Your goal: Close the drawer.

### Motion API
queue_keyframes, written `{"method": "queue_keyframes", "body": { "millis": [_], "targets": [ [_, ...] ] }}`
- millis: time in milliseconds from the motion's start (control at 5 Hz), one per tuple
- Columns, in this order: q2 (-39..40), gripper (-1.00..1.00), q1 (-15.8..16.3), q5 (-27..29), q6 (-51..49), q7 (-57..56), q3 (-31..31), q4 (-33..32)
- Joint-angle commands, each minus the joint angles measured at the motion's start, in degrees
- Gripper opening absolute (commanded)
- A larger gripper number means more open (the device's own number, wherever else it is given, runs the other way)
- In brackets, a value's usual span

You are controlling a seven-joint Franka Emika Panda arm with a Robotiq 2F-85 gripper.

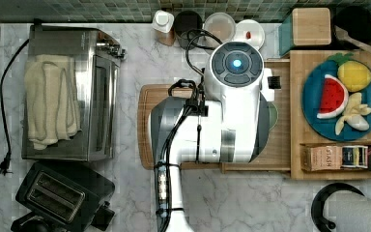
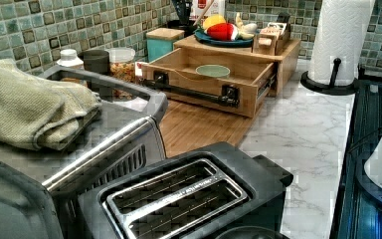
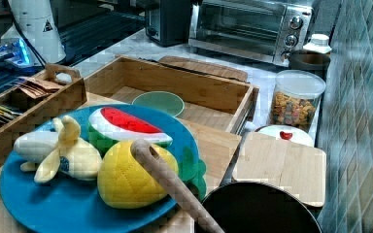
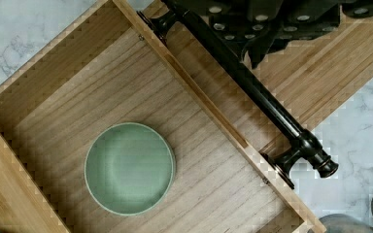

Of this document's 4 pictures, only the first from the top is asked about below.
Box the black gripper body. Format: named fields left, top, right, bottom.
left=262, top=68, right=281, bottom=102

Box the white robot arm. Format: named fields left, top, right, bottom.
left=148, top=42, right=280, bottom=232

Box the bamboo drawer organizer box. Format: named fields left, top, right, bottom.
left=289, top=50, right=371, bottom=181

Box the white lidded bowl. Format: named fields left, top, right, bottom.
left=233, top=19, right=266, bottom=49

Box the toy watermelon slice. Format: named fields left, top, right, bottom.
left=317, top=74, right=349, bottom=119

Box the teal canister wooden lid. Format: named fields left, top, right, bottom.
left=278, top=8, right=331, bottom=56

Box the clear lidded jar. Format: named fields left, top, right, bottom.
left=202, top=13, right=236, bottom=54

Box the toy yellow pineapple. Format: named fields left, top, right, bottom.
left=328, top=53, right=371, bottom=93

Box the wooden spoon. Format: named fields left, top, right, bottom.
left=334, top=26, right=371, bottom=53

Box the brown Stash tea box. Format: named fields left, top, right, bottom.
left=301, top=146, right=342, bottom=172

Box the toy peeled banana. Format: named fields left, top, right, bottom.
left=335, top=93, right=371, bottom=135

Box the blue round plate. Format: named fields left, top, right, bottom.
left=301, top=61, right=371, bottom=141

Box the black pot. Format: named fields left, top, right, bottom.
left=332, top=6, right=371, bottom=44

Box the black cylindrical cup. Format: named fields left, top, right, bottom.
left=174, top=11, right=202, bottom=49

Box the dark blue tea box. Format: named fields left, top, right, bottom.
left=342, top=145, right=368, bottom=168

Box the white lid spice bottle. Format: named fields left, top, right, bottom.
left=152, top=10, right=175, bottom=46

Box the bamboo cutting board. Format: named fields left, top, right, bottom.
left=137, top=84, right=220, bottom=170

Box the stainless steel toaster oven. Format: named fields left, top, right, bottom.
left=22, top=25, right=124, bottom=161

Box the beige folded towel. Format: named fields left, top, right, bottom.
left=24, top=54, right=81, bottom=150

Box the black two-slot toaster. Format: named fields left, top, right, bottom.
left=11, top=160, right=115, bottom=232

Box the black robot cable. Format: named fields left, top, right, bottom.
left=154, top=28, right=224, bottom=232

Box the black power cord with plug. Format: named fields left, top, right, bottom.
left=0, top=38, right=31, bottom=177

